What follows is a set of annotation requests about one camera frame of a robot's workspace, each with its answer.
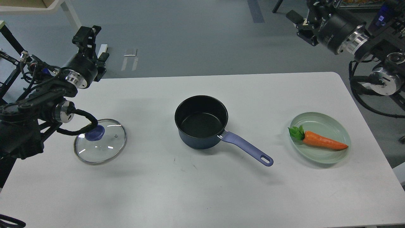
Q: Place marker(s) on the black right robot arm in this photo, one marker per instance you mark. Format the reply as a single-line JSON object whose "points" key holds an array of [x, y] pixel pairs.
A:
{"points": [[377, 68]]}

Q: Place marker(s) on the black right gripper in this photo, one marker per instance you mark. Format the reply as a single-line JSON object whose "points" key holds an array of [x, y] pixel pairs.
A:
{"points": [[337, 32]]}

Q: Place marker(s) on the orange toy carrot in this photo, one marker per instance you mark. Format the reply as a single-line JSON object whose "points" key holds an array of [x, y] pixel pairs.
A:
{"points": [[314, 139]]}

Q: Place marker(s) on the pale green plate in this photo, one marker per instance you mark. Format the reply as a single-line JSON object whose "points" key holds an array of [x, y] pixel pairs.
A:
{"points": [[326, 126]]}

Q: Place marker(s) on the glass lid with blue knob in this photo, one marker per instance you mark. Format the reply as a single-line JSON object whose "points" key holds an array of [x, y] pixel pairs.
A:
{"points": [[101, 144]]}

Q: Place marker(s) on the blue saucepan with purple handle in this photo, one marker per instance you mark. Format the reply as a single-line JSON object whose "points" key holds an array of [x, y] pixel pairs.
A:
{"points": [[201, 122]]}

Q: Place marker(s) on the wheeled metal cart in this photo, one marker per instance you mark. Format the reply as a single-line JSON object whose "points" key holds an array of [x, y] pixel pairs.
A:
{"points": [[364, 6]]}

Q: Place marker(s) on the white desk frame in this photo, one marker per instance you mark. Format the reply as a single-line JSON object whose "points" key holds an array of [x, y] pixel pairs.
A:
{"points": [[22, 7]]}

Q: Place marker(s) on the black metal rack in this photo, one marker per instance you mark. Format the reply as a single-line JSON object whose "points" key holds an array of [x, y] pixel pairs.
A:
{"points": [[19, 67]]}

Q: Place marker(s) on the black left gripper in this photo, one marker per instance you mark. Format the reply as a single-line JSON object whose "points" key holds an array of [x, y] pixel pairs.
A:
{"points": [[80, 70]]}

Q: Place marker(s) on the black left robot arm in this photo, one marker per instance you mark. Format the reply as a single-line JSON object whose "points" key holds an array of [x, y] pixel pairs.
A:
{"points": [[34, 101]]}

